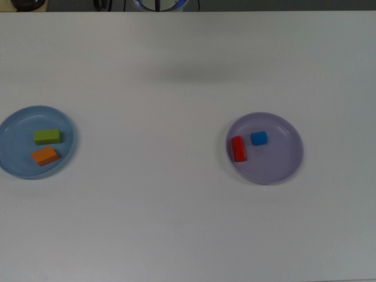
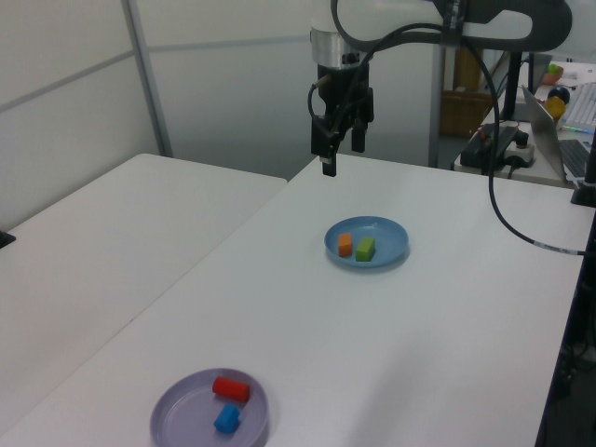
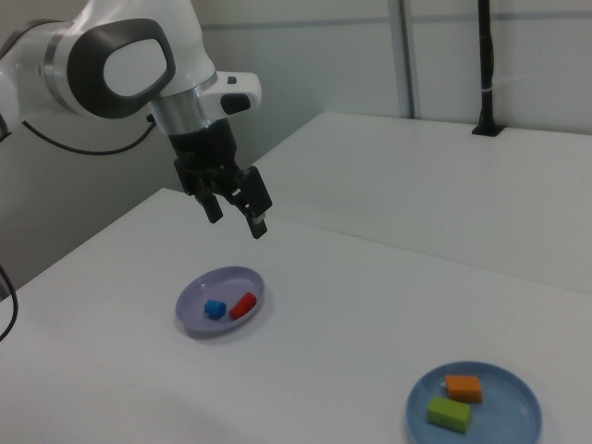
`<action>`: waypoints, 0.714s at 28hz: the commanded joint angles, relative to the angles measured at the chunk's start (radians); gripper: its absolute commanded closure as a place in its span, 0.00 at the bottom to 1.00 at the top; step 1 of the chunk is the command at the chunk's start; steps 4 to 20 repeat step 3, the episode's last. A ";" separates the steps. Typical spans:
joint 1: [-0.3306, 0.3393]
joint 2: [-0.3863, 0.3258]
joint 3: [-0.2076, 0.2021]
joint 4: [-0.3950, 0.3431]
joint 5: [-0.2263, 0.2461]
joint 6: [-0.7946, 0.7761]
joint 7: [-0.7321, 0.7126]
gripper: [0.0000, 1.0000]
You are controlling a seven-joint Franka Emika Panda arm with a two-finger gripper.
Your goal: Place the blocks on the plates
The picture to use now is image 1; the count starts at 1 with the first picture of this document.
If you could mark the orange block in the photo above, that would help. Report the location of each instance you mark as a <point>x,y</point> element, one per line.
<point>45,155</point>

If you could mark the dark round object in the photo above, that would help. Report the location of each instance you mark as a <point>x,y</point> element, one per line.
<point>28,2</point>

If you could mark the red cylinder block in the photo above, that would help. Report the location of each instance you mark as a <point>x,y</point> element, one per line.
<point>238,149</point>

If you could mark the blue block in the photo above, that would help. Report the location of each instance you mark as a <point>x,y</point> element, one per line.
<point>259,138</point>

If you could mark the purple plate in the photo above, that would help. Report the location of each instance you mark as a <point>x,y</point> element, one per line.
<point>273,164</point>

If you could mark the green block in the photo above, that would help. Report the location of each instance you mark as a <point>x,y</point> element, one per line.
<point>47,136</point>

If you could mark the blue plate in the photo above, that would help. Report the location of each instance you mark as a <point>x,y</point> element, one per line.
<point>17,164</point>

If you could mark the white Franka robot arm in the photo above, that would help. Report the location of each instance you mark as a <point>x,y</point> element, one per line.
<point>164,4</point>

